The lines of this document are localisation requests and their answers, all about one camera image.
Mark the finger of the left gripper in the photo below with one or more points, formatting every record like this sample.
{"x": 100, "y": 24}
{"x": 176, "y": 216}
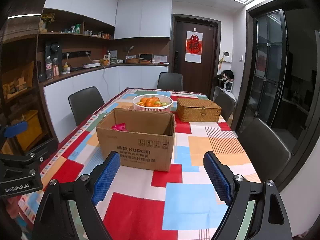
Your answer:
{"x": 15, "y": 129}
{"x": 40, "y": 153}

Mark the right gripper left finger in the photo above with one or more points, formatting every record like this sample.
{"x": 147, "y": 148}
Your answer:
{"x": 102, "y": 177}

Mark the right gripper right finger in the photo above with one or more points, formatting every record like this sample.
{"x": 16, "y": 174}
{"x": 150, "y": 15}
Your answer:
{"x": 220, "y": 176}

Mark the colourful patchwork tablecloth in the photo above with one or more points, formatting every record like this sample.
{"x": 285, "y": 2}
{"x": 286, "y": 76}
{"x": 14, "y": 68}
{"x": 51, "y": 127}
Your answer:
{"x": 161, "y": 189}

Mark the dark chair right near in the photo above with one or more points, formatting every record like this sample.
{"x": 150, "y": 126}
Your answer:
{"x": 266, "y": 151}

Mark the dark chair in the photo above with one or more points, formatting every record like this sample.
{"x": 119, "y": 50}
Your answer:
{"x": 266, "y": 151}
{"x": 226, "y": 103}
{"x": 85, "y": 102}

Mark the magenta snack packet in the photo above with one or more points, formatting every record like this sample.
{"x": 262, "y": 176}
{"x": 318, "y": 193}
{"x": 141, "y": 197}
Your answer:
{"x": 119, "y": 127}

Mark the brown cardboard box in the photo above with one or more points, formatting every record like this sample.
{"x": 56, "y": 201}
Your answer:
{"x": 148, "y": 144}

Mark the dark chair left side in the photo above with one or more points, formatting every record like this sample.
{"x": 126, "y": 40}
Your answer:
{"x": 85, "y": 102}

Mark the dark chair right far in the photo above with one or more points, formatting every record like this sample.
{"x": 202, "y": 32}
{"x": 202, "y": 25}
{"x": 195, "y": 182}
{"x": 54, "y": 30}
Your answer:
{"x": 226, "y": 103}

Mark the woven wicker basket box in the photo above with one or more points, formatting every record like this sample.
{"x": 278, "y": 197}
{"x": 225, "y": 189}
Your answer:
{"x": 197, "y": 110}

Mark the white fruit basket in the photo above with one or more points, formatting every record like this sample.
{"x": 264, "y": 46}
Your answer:
{"x": 152, "y": 102}

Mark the glass door cabinet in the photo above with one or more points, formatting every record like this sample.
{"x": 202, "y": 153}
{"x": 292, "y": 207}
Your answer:
{"x": 269, "y": 65}

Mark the white shoe rack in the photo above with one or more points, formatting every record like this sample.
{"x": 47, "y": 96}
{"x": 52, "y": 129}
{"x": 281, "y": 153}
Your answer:
{"x": 225, "y": 80}

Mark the dark chair far end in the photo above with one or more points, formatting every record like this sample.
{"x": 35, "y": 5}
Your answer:
{"x": 170, "y": 81}

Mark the dark brown door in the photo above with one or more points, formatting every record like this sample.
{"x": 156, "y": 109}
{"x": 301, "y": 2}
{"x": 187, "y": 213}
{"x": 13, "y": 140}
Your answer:
{"x": 197, "y": 77}

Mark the red fu door poster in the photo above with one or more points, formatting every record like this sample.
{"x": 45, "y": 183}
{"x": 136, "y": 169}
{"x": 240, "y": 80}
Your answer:
{"x": 193, "y": 47}

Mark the white wall intercom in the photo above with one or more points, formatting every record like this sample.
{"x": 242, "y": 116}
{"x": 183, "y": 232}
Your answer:
{"x": 227, "y": 57}

